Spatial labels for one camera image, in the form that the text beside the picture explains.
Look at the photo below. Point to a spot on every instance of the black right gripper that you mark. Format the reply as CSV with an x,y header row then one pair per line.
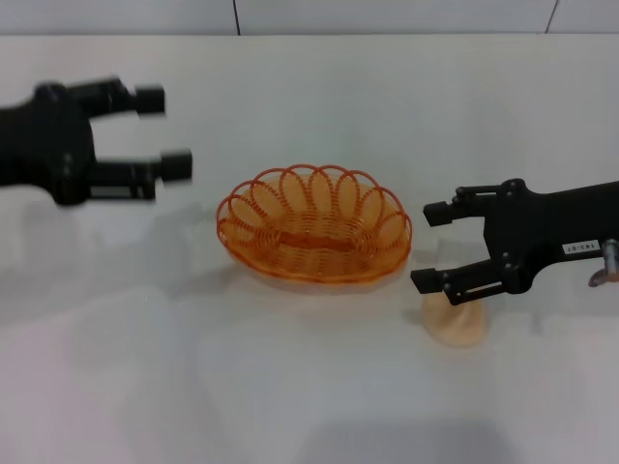
x,y
551,232

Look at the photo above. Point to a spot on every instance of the pale steamed bun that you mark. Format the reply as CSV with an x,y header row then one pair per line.
x,y
457,326

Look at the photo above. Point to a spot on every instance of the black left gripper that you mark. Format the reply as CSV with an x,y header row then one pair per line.
x,y
43,145

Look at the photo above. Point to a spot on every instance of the orange woven plastic basket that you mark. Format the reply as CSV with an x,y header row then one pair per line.
x,y
314,241

